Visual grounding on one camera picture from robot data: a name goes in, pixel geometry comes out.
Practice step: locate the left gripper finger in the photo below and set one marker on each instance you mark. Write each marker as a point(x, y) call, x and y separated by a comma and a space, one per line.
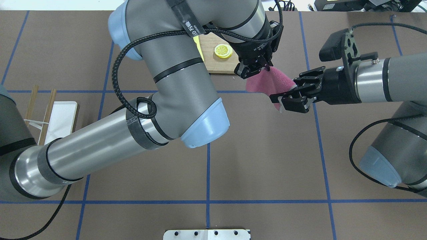
point(266, 64)
point(243, 71)

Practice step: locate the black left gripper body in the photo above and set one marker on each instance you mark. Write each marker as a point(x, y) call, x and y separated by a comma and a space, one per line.
point(252, 47)

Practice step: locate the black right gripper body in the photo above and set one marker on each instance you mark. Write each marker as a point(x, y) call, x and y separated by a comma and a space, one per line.
point(337, 86)

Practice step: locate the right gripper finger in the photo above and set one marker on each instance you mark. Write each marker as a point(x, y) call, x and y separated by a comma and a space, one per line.
point(293, 101)
point(310, 77)

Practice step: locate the pink microfiber cloth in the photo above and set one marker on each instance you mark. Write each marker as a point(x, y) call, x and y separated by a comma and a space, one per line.
point(270, 82)

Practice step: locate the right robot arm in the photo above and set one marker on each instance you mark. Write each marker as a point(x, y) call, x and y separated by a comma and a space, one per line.
point(390, 152)

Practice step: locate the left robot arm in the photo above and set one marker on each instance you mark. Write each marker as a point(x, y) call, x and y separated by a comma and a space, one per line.
point(186, 105)

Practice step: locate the lemon slice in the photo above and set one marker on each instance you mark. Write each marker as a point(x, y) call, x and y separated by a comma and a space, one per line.
point(223, 51)

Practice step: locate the wooden cutting board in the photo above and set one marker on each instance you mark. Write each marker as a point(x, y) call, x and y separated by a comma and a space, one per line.
point(213, 63)

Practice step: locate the yellow plastic knife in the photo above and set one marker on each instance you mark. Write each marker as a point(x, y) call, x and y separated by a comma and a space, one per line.
point(198, 45)

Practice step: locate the black device at back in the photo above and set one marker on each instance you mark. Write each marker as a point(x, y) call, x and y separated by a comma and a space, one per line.
point(366, 5)

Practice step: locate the metal mounting plate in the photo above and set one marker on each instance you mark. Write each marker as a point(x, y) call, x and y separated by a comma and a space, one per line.
point(207, 234)

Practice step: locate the white plastic tray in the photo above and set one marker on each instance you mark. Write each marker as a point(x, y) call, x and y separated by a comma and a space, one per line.
point(62, 120)

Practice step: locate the right wooden rack rod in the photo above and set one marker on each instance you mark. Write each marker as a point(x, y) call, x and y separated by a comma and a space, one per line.
point(47, 117)

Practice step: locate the wooden rack rod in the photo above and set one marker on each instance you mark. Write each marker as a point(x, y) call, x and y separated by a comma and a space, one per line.
point(32, 102)
point(47, 117)

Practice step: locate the left wooden rack rod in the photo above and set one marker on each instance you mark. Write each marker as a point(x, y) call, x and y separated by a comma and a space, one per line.
point(32, 102)

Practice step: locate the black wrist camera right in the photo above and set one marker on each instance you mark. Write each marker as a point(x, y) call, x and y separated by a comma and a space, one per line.
point(336, 44)

